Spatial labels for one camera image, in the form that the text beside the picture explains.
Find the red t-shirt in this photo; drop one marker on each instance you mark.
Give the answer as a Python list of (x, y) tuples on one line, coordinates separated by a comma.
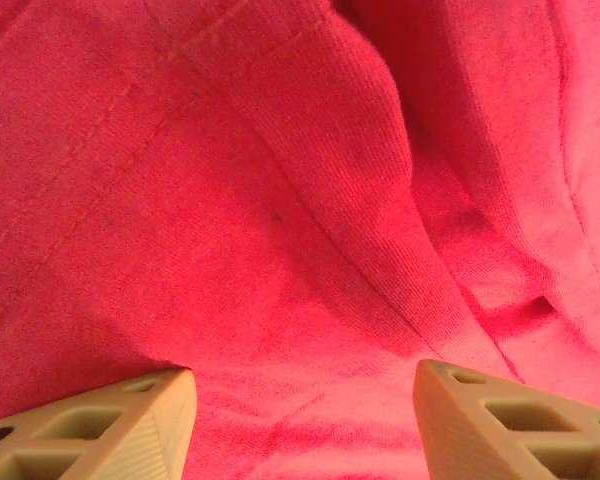
[(280, 175)]

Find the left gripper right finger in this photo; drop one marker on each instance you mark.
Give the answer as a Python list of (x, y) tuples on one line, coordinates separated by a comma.
[(505, 435)]

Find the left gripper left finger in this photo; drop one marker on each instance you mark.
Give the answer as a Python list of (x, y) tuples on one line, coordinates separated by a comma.
[(105, 440)]

